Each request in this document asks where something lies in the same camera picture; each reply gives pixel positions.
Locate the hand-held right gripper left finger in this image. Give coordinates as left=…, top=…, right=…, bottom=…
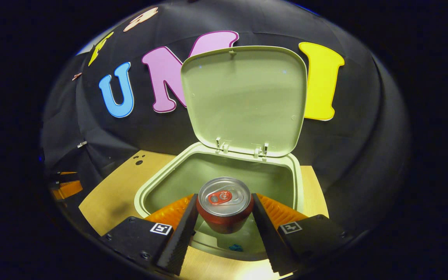
left=100, top=194, right=200, bottom=277

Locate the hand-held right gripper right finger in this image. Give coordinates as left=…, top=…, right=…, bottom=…
left=250, top=193, right=352, bottom=277

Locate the red pop can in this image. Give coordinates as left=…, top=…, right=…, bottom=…
left=196, top=177, right=255, bottom=235

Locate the pale green desktop garbage bin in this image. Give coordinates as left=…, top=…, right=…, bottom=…
left=135, top=142, right=304, bottom=262

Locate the pale green garbage bin lid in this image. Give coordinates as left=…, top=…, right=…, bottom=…
left=180, top=46, right=308, bottom=158

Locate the wooden desktop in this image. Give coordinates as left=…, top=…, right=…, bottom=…
left=78, top=150, right=329, bottom=280

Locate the black backdrop cloth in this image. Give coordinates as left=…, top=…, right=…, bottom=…
left=40, top=0, right=411, bottom=242

